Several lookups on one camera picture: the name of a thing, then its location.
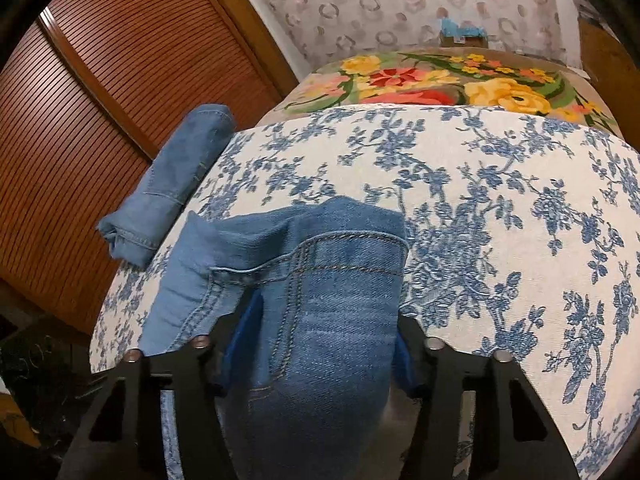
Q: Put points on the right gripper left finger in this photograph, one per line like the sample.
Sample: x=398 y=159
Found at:
x=120 y=436

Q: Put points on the circle patterned sheer curtain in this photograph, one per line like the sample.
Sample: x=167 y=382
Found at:
x=327 y=30

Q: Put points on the blue denim jeans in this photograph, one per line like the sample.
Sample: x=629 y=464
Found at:
x=310 y=385

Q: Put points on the blue floral white cushion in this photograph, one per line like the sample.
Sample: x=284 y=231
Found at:
x=523 y=236

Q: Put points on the wooden sideboard cabinet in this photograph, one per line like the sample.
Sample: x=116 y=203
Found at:
x=611 y=69

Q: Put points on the floral beige bed blanket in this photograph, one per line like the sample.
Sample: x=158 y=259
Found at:
x=448 y=77

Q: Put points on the cardboard box with blue cloth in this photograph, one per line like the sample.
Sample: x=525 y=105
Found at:
x=462 y=35

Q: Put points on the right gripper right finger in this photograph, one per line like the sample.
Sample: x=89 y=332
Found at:
x=514 y=436

